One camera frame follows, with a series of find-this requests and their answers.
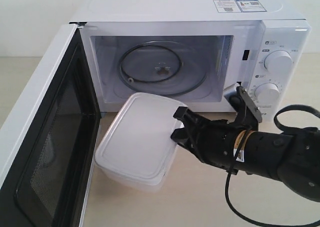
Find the white plastic lidded container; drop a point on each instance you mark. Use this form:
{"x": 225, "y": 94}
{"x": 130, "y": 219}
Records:
{"x": 137, "y": 150}

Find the white microwave oven body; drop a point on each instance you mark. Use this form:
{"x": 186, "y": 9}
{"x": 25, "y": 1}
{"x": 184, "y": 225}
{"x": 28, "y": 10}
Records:
{"x": 235, "y": 45}

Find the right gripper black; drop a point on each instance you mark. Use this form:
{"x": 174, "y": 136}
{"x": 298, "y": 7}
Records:
{"x": 210, "y": 141}

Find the upper white power knob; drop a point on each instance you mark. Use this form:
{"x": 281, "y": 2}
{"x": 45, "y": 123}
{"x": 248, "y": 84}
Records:
{"x": 278, "y": 61}

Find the glass turntable plate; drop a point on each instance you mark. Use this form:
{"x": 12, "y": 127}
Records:
{"x": 166, "y": 68}

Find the white microwave door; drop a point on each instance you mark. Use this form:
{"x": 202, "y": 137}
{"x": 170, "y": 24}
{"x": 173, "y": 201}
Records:
{"x": 48, "y": 140}

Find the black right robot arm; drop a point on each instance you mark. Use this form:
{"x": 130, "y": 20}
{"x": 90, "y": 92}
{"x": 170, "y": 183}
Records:
{"x": 291, "y": 157}

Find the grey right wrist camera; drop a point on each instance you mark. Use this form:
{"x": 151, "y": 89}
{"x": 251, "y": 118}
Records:
{"x": 231, "y": 95}

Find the lower white timer knob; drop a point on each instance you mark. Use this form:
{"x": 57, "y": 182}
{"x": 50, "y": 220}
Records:
{"x": 267, "y": 93}

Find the warning label sticker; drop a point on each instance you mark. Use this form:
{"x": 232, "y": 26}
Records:
{"x": 239, "y": 6}

